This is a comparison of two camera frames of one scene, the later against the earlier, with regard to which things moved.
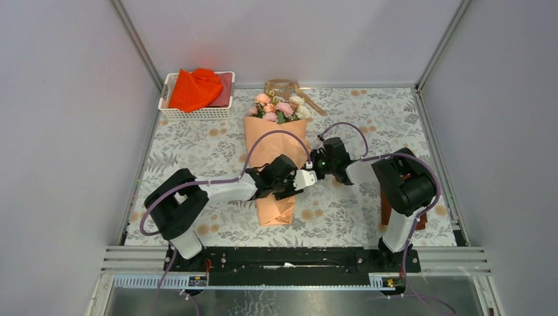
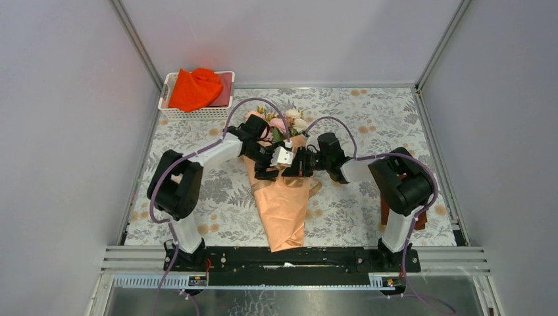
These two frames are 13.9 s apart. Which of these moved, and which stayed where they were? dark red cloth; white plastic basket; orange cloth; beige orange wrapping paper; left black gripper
Moved: left black gripper; beige orange wrapping paper
Stayed: dark red cloth; orange cloth; white plastic basket
